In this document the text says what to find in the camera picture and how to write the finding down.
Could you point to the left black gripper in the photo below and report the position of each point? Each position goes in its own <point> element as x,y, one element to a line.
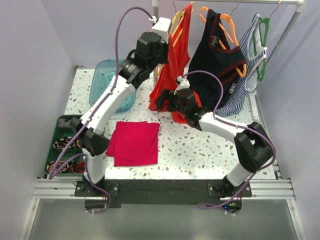
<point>165,47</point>

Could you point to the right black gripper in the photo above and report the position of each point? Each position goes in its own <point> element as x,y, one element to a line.
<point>166,95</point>

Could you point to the yellow hanger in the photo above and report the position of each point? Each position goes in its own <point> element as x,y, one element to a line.
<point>175,27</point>

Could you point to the red tank top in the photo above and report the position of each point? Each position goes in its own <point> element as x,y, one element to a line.
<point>178,58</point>

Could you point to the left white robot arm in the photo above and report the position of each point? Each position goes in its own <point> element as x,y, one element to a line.
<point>89,129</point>

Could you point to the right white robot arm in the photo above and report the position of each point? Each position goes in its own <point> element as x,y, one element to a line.
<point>254,149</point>

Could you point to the navy tank top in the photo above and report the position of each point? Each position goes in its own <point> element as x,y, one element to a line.
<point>220,54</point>

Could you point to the blue striped tank top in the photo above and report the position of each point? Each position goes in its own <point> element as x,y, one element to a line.
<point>236,99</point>

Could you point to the green hanger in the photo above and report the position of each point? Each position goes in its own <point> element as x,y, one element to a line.
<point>260,41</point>

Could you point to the white hanger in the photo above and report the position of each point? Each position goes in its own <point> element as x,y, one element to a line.
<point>253,60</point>

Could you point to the teal transparent plastic bin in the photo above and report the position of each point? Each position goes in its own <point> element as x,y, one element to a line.
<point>102,77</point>

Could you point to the magenta folded cloth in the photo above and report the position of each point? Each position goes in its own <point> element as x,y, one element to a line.
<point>134,144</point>

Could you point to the green compartment tray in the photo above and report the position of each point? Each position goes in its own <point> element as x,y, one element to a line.
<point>63,133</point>

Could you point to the white clothes rack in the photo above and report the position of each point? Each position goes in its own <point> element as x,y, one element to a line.
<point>299,6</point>

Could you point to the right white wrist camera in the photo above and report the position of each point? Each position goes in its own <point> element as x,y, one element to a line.
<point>182,83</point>

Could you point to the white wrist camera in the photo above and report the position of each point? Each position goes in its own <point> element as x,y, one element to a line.
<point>162,28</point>
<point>182,83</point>

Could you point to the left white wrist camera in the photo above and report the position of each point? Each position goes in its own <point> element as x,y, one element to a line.
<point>162,28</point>

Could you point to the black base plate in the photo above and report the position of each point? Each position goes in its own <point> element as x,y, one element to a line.
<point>164,191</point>

